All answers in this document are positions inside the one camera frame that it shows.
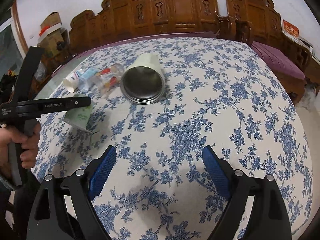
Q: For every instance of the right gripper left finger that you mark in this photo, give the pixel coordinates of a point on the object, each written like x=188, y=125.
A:
x=63, y=208

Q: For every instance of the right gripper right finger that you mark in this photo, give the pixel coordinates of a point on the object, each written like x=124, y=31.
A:
x=268, y=218

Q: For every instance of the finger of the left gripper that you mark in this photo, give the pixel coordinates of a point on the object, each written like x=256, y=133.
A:
x=44, y=106
x=28, y=69

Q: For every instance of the green yogurt cup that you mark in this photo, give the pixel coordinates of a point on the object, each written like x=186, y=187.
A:
x=78, y=117

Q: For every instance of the white paper cup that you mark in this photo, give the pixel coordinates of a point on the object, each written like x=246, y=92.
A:
x=71, y=81

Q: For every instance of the clear blue plastic cup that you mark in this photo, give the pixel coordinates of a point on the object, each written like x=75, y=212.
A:
x=85, y=82

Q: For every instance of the left hand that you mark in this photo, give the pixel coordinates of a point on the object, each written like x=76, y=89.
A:
x=28, y=144

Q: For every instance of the cardboard boxes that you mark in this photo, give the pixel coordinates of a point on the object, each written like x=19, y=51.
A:
x=51, y=35

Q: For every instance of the cream steel tumbler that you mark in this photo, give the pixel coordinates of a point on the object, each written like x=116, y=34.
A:
x=143, y=82

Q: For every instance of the blue floral tablecloth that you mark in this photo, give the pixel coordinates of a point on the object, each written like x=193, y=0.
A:
x=218, y=93

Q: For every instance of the carved wooden sofa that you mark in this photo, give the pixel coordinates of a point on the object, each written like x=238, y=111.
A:
x=125, y=19

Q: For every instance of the purple armchair cushion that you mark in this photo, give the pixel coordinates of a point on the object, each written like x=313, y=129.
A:
x=277, y=61

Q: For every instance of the red sign plaque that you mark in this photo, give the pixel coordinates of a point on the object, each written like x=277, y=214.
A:
x=290, y=29

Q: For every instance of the carved wooden armchair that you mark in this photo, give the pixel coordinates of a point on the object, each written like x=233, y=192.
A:
x=257, y=20

